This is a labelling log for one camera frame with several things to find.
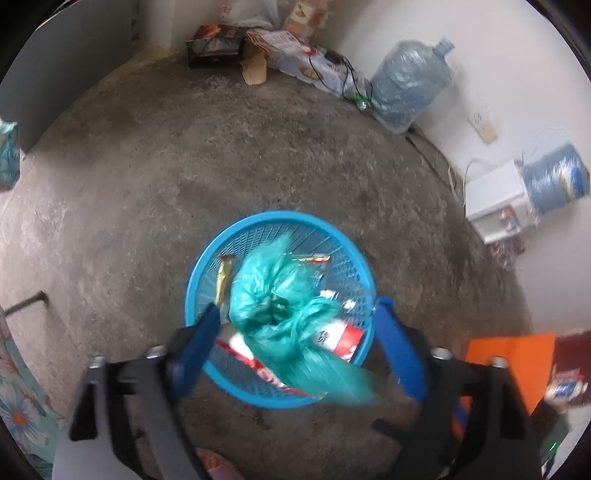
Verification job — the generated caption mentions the wall socket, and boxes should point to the wall socket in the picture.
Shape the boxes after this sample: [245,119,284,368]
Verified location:
[467,105,498,144]

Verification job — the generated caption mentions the white printed box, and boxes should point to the white printed box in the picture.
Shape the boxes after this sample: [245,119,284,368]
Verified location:
[252,28,375,100]

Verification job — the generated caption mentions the white water dispenser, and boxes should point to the white water dispenser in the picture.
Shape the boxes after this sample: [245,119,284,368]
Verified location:
[464,159,541,245]

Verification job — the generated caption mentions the red and white plastic bag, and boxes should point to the red and white plastic bag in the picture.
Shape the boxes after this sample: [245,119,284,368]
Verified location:
[215,318,365,398]

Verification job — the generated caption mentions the dark red cloth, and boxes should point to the dark red cloth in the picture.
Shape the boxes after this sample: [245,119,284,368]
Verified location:
[551,330,591,393]

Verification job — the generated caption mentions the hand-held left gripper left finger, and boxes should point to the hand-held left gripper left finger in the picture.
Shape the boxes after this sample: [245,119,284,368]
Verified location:
[68,302,222,480]

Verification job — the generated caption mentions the black charger with cable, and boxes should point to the black charger with cable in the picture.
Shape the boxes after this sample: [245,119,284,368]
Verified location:
[314,46,376,114]

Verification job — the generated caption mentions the gold snack wrapper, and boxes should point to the gold snack wrapper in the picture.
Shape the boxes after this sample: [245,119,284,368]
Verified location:
[213,255,237,324]

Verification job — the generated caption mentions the black snack box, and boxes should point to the black snack box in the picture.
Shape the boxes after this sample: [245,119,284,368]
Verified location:
[185,24,250,70]

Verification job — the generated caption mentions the black metal bar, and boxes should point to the black metal bar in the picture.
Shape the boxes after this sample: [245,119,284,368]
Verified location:
[2,291,49,317]

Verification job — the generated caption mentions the blue and white packet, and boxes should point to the blue and white packet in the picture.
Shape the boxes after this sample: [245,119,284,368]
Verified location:
[545,367,585,407]

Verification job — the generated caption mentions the white cable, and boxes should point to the white cable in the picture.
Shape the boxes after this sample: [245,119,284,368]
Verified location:
[450,157,485,204]

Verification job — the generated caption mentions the blue label water jug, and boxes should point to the blue label water jug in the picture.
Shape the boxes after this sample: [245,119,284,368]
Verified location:
[519,142,591,215]

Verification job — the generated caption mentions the brown cardboard piece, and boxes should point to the brown cardboard piece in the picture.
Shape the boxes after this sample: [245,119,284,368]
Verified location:
[239,32,269,86]

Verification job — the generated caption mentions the orange box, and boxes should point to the orange box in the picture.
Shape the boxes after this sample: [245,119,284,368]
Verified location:
[450,332,557,441]

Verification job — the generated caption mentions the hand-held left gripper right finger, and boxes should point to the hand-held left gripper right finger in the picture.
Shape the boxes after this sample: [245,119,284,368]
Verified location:
[373,296,543,480]

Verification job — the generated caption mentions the patterned paper roll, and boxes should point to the patterned paper roll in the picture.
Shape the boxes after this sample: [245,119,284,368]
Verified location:
[281,0,331,33]

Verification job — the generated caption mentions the grey cabinet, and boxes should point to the grey cabinet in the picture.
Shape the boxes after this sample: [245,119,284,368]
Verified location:
[0,0,141,153]

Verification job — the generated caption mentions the translucent plastic bag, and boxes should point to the translucent plastic bag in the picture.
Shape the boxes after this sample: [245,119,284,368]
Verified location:
[217,0,282,31]

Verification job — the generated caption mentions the teal plastic bag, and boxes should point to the teal plastic bag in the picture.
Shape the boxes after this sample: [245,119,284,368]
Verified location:
[228,233,384,407]

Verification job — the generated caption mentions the large clear water jug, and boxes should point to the large clear water jug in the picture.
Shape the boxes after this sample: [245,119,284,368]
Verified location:
[369,38,455,134]

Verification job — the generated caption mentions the red snack packets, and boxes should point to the red snack packets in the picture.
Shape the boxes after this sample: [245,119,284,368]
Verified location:
[489,240,526,271]

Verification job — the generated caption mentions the blue plastic basket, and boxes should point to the blue plastic basket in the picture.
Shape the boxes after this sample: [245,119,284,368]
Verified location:
[185,211,377,410]

